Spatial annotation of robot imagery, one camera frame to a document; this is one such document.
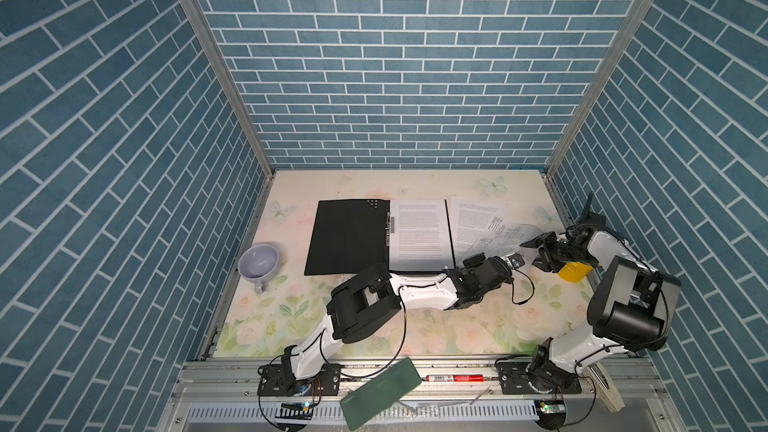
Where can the red marker pen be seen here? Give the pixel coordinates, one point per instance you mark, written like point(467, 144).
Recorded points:
point(455, 378)

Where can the technical drawing paper sheet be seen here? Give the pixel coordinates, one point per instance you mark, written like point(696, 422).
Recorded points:
point(501, 237)

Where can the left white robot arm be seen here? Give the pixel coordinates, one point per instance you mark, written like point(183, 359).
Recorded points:
point(363, 304)

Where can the grey ceramic mug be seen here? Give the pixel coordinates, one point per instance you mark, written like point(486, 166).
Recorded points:
point(259, 265)

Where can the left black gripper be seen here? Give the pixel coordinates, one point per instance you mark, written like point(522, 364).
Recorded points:
point(469, 263)

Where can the left aluminium frame post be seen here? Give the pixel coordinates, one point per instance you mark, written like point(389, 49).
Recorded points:
point(197, 20)

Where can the aluminium corner frame post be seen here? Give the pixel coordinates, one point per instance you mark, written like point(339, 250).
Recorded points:
point(618, 46)

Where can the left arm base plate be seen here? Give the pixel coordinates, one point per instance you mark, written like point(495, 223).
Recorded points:
point(277, 380)

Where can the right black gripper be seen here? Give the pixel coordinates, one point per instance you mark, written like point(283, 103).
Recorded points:
point(547, 240)

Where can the beige stapler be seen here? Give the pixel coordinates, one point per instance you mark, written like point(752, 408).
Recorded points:
point(605, 387)

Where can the orange black file folder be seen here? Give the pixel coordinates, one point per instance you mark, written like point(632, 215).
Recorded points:
point(348, 236)

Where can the yellow pen cup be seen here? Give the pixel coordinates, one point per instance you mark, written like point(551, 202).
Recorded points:
point(575, 272)

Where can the green board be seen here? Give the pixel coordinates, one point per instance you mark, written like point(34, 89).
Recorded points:
point(379, 394)

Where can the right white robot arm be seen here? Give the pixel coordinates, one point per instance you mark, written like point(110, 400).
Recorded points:
point(631, 309)

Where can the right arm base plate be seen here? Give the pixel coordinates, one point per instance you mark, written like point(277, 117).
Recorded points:
point(520, 377)

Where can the aluminium front rail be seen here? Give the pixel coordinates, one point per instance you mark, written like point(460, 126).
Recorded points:
point(232, 380)

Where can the text printed paper sheet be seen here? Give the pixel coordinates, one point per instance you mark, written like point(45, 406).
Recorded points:
point(425, 243)

